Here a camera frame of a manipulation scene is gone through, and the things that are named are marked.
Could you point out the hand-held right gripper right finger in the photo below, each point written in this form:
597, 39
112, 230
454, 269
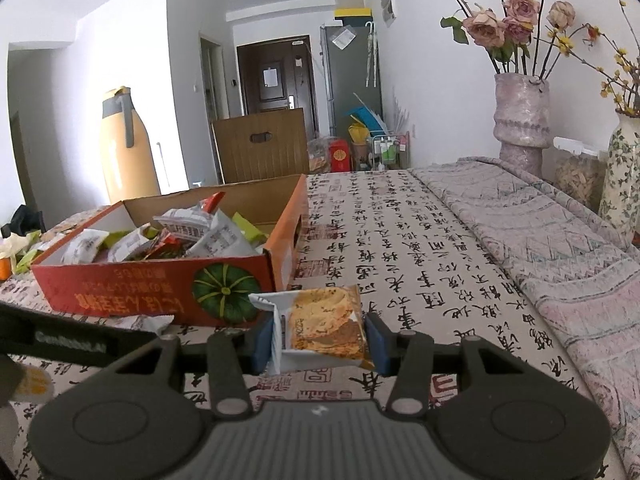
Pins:
378, 347

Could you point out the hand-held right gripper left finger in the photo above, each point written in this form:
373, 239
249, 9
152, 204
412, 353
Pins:
263, 347

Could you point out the cookie picture snack packet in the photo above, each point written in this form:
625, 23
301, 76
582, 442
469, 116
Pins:
325, 325

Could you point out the white snack packet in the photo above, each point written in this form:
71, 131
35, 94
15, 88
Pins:
142, 324

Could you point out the red cardboard box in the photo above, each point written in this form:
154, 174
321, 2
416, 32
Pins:
150, 285

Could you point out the pile of snack packets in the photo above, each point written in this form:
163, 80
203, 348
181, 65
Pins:
210, 240

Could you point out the orange mandarin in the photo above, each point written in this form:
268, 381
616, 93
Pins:
4, 269

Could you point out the light green small packet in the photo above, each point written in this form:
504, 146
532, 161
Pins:
26, 255

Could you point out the pale fruit peel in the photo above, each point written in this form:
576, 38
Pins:
11, 246

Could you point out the black bag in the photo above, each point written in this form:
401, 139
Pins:
27, 220

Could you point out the grey patterned cloth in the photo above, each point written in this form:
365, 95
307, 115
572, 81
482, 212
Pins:
525, 240

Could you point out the yellow thermos jug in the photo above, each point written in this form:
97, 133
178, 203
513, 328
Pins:
125, 160

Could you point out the red gift box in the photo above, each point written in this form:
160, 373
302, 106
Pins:
340, 156

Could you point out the blue plastic item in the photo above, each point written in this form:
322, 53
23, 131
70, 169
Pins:
367, 115

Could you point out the dried lavender bundle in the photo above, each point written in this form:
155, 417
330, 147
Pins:
402, 112

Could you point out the clear plastic food jar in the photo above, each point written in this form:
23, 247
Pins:
577, 175

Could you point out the grey refrigerator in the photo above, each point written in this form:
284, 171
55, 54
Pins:
345, 85

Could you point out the dark brown door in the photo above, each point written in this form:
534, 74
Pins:
255, 80

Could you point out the pink textured vase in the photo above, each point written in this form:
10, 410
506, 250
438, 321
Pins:
520, 120

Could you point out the white umbrella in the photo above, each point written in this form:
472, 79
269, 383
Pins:
371, 55

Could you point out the floral ceramic vase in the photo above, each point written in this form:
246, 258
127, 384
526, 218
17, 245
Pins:
622, 185

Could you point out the yellow box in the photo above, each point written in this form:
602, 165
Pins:
352, 15

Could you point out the dried pink roses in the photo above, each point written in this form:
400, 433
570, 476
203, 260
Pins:
482, 27

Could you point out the yellow blossom branches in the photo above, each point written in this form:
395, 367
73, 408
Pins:
563, 40

